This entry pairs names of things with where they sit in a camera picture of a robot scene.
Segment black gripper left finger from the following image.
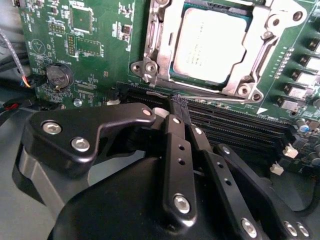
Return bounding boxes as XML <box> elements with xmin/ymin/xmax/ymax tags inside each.
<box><xmin>24</xmin><ymin>96</ymin><xmax>199</xmax><ymax>228</ymax></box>

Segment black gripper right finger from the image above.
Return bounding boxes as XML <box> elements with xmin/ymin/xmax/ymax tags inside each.
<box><xmin>177</xmin><ymin>97</ymin><xmax>313</xmax><ymax>240</ymax></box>

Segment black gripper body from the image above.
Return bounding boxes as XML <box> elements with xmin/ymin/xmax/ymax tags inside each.
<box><xmin>48</xmin><ymin>155</ymin><xmax>242</xmax><ymax>240</ymax></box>

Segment metal socket cover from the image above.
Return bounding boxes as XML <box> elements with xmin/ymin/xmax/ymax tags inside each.
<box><xmin>147</xmin><ymin>0</ymin><xmax>278</xmax><ymax>97</ymax></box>

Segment silver CPU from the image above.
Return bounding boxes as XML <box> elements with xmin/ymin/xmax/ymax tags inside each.
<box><xmin>169</xmin><ymin>2</ymin><xmax>256</xmax><ymax>86</ymax></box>

